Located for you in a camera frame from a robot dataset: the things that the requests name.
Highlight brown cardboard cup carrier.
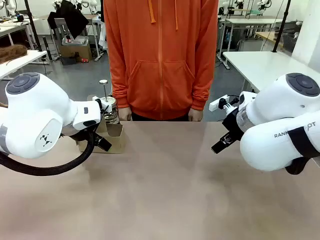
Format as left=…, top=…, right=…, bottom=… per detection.
left=76, top=121, right=125, bottom=155

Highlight large white side table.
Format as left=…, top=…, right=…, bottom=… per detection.
left=222, top=51, right=312, bottom=93

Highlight person's right hand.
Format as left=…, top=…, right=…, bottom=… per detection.
left=117, top=106, right=133, bottom=122

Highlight grey wire bin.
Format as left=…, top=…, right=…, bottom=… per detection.
left=282, top=21, right=304, bottom=53

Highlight person's left forearm orange sleeve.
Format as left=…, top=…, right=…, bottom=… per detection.
left=191, top=57, right=216, bottom=111

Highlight black hanging cloth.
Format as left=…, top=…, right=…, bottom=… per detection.
left=47, top=0, right=90, bottom=41

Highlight person's left hand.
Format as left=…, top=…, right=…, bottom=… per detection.
left=187, top=107, right=203, bottom=122

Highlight black stand pole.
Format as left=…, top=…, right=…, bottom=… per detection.
left=271, top=0, right=292, bottom=53
left=24, top=0, right=44, bottom=53

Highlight glass french press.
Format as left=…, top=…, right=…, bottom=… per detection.
left=98, top=79, right=120, bottom=125

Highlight brown fur piece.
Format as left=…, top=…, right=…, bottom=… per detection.
left=0, top=44, right=28, bottom=63

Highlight black sleeved left arm cable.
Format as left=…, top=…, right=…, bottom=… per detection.
left=0, top=122, right=101, bottom=177

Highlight white background lab table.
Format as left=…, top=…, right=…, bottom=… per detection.
left=223, top=16, right=283, bottom=55

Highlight person in orange hoodie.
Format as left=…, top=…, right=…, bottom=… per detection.
left=103, top=0, right=220, bottom=121

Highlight person's right forearm orange sleeve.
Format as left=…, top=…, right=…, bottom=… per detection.
left=109, top=57, right=131, bottom=110

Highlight brown cardboard box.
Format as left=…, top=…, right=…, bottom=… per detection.
left=59, top=43, right=93, bottom=62

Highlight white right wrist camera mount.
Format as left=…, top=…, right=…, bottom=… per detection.
left=209, top=94, right=240, bottom=113

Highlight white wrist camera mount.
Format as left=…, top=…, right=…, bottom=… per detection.
left=209, top=94, right=240, bottom=113
left=92, top=96, right=112, bottom=113

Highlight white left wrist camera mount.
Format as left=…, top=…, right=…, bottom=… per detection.
left=92, top=96, right=112, bottom=113

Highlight black trousers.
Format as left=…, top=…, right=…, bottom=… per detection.
left=131, top=111, right=190, bottom=122

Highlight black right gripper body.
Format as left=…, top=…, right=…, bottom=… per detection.
left=221, top=107, right=245, bottom=143

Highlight white hanging cloth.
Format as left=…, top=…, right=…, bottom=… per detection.
left=98, top=19, right=108, bottom=48

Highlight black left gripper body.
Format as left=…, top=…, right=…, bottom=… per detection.
left=69, top=127, right=88, bottom=144

